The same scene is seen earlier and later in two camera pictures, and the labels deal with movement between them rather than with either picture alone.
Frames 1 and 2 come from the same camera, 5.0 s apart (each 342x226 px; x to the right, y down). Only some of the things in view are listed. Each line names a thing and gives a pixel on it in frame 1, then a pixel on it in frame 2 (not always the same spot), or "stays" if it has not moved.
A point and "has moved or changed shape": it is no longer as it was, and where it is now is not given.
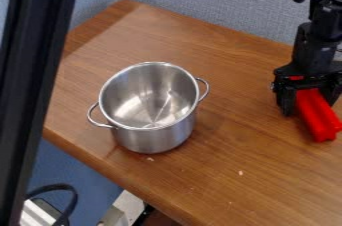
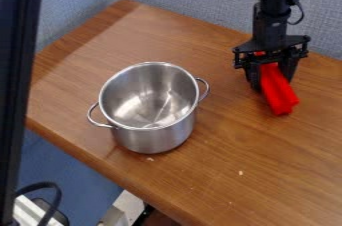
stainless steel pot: (148, 103) stays
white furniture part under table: (125, 211) stays
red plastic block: (320, 115) has moved or changed shape
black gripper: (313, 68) to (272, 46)
